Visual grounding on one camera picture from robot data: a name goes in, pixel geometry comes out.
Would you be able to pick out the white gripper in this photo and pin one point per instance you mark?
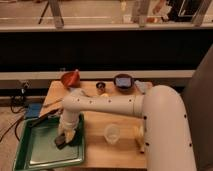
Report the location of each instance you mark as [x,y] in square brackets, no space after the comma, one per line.
[68,123]

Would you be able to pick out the dark eraser block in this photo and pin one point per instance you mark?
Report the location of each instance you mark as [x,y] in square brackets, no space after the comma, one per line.
[60,141]

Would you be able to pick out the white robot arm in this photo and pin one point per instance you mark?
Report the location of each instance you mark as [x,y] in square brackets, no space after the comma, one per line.
[167,138]

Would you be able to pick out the green plastic tray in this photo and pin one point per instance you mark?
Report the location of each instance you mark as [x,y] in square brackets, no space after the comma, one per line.
[37,150]

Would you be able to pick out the blue box on floor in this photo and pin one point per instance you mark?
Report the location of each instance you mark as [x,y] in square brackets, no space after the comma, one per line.
[33,110]

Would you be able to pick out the red yellow apple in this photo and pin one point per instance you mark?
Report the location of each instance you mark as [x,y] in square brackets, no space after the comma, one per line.
[104,95]

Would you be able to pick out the orange plastic funnel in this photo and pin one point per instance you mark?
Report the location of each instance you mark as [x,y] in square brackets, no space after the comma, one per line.
[71,79]

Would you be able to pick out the yellow corn husk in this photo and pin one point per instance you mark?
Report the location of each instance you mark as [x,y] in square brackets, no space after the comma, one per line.
[139,137]

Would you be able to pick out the dark bowl with blue cloth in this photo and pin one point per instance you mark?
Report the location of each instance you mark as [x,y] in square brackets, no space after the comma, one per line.
[123,82]

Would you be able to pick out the clear plastic bag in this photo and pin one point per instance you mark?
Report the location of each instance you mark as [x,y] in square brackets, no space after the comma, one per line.
[142,86]

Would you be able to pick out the black handled brush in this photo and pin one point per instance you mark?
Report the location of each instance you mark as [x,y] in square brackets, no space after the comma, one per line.
[45,117]

